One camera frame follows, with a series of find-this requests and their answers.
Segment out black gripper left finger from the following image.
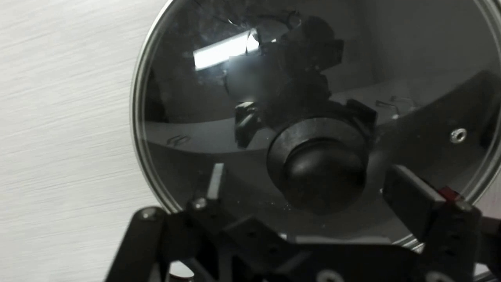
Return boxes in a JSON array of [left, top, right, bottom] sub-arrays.
[[104, 161, 284, 282]]

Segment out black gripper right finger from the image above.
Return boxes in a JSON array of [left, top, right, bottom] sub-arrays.
[[386, 164, 483, 282]]

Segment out glass pot lid black knob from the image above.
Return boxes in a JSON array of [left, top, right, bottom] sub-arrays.
[[131, 0, 501, 247]]

